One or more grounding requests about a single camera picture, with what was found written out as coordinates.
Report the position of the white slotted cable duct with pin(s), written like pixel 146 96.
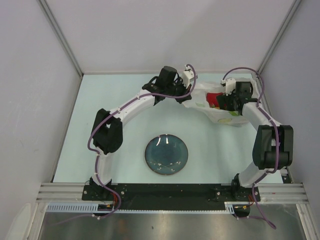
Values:
pixel 101 208

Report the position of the red fake dragon fruit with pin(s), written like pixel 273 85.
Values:
pixel 211 99

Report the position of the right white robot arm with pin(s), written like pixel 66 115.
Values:
pixel 273 145

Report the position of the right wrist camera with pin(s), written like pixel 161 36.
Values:
pixel 229 84

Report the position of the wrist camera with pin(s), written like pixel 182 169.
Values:
pixel 188 76
pixel 229 84

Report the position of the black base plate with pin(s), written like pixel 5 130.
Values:
pixel 181 196

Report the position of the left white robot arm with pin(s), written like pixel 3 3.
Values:
pixel 107 132

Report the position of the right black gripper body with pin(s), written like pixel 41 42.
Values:
pixel 235 96

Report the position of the dark blue ceramic plate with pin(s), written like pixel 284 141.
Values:
pixel 166 154

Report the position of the white printed plastic bag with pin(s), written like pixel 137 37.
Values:
pixel 217 116

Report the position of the aluminium frame rail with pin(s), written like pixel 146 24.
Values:
pixel 269 193

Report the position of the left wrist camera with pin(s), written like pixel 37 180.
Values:
pixel 188 76

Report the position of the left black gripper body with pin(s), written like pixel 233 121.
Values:
pixel 178 87

